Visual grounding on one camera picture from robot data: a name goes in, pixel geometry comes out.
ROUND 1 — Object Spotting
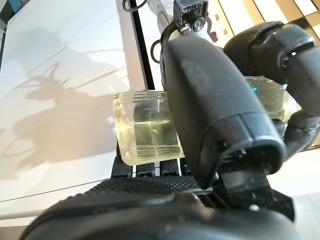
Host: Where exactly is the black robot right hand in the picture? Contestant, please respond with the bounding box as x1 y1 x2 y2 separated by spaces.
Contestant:
19 37 303 240

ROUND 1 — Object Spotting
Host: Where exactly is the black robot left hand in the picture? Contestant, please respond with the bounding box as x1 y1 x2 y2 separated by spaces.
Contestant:
223 21 320 150

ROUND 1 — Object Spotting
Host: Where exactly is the black head cable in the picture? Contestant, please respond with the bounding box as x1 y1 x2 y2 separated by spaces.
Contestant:
150 21 181 65

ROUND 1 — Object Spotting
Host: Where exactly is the green packaged item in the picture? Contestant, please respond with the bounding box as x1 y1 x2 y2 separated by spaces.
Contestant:
112 76 302 166

